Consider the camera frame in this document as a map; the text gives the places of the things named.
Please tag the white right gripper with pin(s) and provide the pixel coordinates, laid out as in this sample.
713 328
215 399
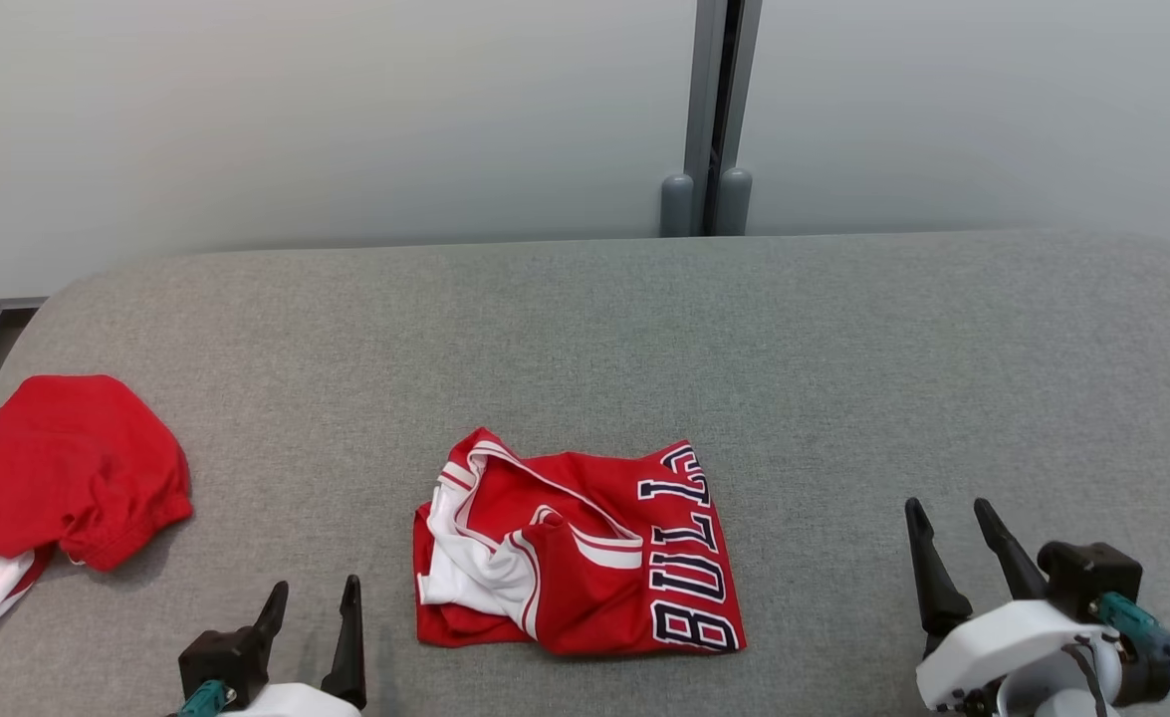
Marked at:
1003 642

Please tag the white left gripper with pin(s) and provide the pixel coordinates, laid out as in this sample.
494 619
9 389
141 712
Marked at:
291 702

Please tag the red Bulls basketball jersey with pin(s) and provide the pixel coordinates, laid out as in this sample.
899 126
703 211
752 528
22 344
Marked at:
594 588

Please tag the red shorts with white stripe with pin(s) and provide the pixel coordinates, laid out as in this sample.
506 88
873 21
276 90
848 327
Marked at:
57 468

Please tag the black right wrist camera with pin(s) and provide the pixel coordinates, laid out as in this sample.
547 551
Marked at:
1092 573

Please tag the teal left camera connector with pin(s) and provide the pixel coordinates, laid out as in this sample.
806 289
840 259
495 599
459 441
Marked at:
204 700

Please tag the teal camera connector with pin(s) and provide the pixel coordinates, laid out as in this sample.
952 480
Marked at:
204 700
1132 622

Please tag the teal right camera connector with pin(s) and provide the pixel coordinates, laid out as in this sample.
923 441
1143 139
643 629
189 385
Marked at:
1132 622

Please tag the grey cylindrical post foot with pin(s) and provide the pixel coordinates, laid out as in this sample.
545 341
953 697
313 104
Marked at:
734 204
676 207

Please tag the grey partition post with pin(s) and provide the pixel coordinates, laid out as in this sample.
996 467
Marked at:
706 80

